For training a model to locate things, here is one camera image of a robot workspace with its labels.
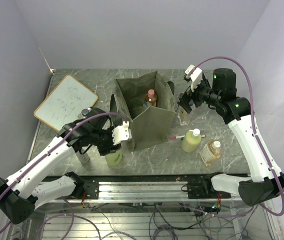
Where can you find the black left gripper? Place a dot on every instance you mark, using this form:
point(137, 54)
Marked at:
point(109, 148)

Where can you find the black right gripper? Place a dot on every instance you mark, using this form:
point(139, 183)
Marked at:
point(185, 99)

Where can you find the clear square bottle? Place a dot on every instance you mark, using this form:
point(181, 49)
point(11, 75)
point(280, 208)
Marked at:
point(85, 113)

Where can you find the green lotion bottle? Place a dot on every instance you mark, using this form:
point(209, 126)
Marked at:
point(114, 158)

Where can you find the orange bottle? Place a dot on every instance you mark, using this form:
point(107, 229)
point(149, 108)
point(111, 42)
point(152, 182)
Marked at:
point(150, 99)

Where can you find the olive green canvas bag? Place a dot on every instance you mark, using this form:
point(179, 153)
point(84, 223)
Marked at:
point(150, 125)

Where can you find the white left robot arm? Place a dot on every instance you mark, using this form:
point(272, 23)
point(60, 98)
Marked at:
point(23, 192)

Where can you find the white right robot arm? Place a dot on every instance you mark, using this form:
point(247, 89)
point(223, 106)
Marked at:
point(266, 179)

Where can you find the clear perfume bottle, black cap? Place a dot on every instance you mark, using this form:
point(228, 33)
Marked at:
point(184, 117)

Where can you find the grey metallic tube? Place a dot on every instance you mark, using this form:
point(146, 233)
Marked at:
point(83, 158)

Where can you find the red and white marker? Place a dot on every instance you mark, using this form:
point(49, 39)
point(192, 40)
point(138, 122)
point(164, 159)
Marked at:
point(182, 137)

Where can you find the yellow-green pump bottle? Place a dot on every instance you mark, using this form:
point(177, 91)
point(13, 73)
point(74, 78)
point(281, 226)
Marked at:
point(191, 140)

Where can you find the yellow-framed small whiteboard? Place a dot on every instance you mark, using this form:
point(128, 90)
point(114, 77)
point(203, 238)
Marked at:
point(65, 103)

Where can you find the amber liquid bottle, white cap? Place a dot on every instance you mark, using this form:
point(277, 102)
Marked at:
point(210, 152)

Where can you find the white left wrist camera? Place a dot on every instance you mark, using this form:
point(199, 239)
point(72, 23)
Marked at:
point(121, 133)

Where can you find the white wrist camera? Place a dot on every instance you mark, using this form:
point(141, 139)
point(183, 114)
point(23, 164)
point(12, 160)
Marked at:
point(121, 133)
point(194, 75)

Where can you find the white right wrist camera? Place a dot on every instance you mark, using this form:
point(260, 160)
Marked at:
point(194, 75)

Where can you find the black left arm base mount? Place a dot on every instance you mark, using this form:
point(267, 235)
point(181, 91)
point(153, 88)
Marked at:
point(84, 187)

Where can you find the aluminium rail frame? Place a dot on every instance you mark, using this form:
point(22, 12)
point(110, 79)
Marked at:
point(139, 188)

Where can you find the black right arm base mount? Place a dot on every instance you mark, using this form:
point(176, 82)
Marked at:
point(199, 186)

